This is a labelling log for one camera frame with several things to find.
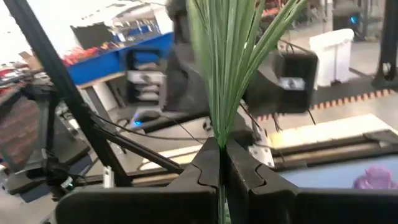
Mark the black computer tower blue light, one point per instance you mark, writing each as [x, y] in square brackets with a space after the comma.
[345, 20]

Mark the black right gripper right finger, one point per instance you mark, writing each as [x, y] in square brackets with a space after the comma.
[280, 205]

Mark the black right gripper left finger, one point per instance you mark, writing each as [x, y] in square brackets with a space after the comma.
[149, 205]

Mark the blue storage bin shelf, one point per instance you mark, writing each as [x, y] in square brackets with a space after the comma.
[99, 65]

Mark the white plastic bin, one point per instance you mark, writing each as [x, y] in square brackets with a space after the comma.
[332, 56]

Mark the purple ribbed glass vase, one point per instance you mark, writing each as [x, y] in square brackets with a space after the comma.
[376, 179]

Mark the red flower bunch green stems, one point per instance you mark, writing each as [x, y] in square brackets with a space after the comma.
[227, 77]

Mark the black box with white label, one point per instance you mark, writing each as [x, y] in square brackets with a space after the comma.
[280, 90]

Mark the person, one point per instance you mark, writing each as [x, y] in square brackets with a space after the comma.
[183, 77]

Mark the black table edge frame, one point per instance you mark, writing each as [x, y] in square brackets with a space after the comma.
[326, 152]

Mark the black floor mat orange stripes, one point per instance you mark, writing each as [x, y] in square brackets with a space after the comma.
[348, 99]

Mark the black frame post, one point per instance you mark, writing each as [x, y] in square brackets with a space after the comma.
[388, 40]
[62, 81]

